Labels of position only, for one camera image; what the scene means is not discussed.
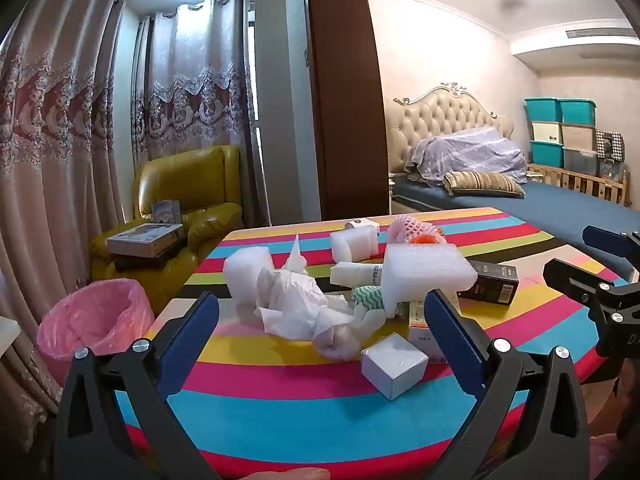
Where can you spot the green zigzag cloth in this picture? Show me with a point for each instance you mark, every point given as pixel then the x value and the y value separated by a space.
pixel 370 300

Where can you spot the brown wooden door frame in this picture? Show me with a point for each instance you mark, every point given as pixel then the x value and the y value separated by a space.
pixel 345 85

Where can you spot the black carton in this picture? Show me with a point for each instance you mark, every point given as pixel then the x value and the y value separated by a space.
pixel 492 282

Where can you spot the pink foam fruit net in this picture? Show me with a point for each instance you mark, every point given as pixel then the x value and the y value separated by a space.
pixel 407 225

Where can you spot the bed with blue sheet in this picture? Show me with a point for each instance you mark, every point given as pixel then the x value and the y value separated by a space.
pixel 565 205

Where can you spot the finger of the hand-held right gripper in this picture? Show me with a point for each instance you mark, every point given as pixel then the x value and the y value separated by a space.
pixel 570 277
pixel 607 241

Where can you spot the wooden bed rail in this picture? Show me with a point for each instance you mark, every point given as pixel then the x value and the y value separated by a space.
pixel 580 180

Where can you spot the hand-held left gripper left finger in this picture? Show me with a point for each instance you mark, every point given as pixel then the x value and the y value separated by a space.
pixel 192 340

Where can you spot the striped tablecloth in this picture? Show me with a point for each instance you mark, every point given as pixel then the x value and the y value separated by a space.
pixel 300 410

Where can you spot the stack of storage bins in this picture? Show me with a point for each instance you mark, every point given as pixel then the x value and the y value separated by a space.
pixel 562 135

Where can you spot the narrow pink lace curtain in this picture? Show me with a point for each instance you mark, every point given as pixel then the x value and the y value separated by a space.
pixel 195 85

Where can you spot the pink lined trash bin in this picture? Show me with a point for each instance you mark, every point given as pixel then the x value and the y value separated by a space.
pixel 95 320

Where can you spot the white foam piece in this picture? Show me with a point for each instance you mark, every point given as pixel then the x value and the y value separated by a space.
pixel 352 242

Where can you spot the orange and white foam net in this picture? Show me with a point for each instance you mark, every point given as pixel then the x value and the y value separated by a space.
pixel 425 239

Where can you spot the yellow leather armchair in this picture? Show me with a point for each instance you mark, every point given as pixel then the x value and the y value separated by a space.
pixel 200 180

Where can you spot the white foam roll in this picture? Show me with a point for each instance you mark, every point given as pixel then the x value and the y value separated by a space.
pixel 245 270

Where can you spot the white paper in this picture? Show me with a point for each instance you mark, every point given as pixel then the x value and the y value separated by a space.
pixel 295 300

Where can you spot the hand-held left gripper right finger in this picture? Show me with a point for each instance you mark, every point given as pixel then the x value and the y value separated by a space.
pixel 450 340

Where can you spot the large white foam sheet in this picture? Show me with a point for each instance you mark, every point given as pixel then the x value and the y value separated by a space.
pixel 425 270

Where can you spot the person's left hand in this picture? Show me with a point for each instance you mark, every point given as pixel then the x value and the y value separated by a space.
pixel 295 475

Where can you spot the large white flat book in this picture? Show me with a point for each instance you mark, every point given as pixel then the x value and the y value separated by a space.
pixel 145 240

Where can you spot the wide pink lace curtain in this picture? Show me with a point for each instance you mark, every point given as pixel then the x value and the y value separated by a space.
pixel 50 135

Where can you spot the ceiling air vent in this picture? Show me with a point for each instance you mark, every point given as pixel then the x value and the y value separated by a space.
pixel 600 33

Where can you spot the beige tufted headboard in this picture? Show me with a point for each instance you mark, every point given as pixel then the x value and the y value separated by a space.
pixel 445 110

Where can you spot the orange and white carton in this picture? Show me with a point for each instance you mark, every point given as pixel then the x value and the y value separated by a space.
pixel 420 332

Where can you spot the checkered bag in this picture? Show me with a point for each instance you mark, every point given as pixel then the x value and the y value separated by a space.
pixel 610 144

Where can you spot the small blue picture book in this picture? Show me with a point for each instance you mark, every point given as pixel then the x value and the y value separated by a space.
pixel 166 211

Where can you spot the pink padded clothing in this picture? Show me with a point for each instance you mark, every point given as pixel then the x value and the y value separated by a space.
pixel 607 457

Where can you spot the white tube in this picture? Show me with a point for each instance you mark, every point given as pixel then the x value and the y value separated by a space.
pixel 352 276

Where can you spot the clear plastic bag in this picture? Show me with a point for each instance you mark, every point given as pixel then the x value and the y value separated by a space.
pixel 340 342

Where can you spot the brown striped pillow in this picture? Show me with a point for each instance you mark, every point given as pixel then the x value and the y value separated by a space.
pixel 485 183

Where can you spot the dark flat book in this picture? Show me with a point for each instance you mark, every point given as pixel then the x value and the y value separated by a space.
pixel 150 261

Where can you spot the small white grey box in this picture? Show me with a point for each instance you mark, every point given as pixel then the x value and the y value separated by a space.
pixel 395 367

